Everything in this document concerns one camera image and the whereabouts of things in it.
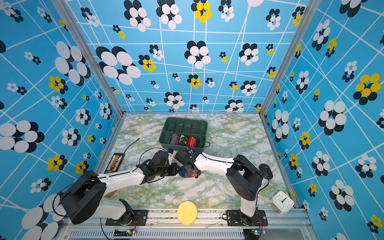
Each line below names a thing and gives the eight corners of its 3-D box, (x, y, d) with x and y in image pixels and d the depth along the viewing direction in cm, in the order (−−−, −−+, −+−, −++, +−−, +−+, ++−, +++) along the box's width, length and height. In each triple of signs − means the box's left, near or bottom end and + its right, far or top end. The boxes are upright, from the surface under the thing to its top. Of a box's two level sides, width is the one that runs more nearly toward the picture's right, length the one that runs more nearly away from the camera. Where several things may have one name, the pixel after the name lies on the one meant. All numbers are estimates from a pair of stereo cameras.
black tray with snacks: (105, 173, 91) (103, 172, 89) (115, 154, 99) (114, 152, 97) (115, 174, 90) (113, 173, 88) (125, 155, 99) (123, 153, 97)
